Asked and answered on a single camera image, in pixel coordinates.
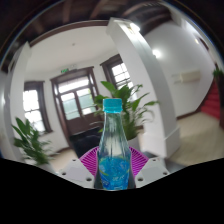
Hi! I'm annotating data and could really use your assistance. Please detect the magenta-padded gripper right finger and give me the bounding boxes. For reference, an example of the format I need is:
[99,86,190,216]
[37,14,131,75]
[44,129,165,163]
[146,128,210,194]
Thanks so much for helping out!
[128,146,170,188]

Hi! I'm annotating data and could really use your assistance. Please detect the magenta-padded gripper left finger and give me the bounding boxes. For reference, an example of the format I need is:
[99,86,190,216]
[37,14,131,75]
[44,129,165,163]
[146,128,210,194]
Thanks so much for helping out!
[57,146,101,188]

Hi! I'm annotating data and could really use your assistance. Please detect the clear blue-capped drink bottle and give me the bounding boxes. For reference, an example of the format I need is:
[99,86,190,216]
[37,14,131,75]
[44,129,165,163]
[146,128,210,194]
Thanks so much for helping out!
[97,97,132,191]

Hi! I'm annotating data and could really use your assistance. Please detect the dark wooden double door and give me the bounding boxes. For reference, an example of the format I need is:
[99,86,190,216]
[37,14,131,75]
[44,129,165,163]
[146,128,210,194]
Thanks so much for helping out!
[49,66,104,138]

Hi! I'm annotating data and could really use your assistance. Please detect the leafy plant in white pot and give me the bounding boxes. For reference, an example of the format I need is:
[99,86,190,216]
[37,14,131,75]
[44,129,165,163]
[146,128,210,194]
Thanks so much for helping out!
[90,80,159,151]
[11,116,56,168]

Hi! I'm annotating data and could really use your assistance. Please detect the dark-framed window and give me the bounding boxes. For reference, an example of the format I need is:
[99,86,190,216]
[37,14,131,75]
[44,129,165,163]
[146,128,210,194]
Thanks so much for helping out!
[99,54,134,91]
[23,80,53,134]

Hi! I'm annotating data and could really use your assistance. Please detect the red carpeted staircase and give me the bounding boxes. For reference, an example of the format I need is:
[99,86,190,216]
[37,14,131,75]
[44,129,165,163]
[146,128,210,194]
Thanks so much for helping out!
[199,79,223,120]

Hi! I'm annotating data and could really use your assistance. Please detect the small green plant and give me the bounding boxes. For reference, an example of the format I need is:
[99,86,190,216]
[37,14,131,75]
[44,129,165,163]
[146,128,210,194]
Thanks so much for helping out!
[213,66,224,79]

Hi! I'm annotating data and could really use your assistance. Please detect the dark wooden stair post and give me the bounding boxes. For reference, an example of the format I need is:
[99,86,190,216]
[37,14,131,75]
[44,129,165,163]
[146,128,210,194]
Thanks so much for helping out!
[218,76,224,129]

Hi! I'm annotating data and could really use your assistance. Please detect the white wall heater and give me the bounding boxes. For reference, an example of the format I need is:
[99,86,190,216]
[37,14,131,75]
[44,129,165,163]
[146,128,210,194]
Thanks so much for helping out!
[172,69,203,84]

